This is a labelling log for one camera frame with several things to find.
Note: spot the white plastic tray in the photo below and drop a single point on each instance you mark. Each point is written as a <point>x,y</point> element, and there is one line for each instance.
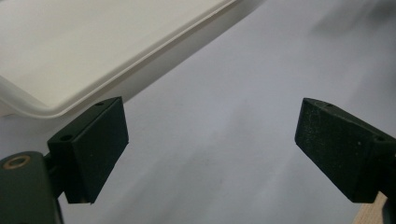
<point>71,49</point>

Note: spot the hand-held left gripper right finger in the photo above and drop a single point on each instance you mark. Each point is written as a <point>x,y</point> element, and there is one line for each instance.
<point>339,149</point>

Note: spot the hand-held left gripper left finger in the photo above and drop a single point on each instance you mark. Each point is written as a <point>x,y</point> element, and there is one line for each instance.
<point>90,152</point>

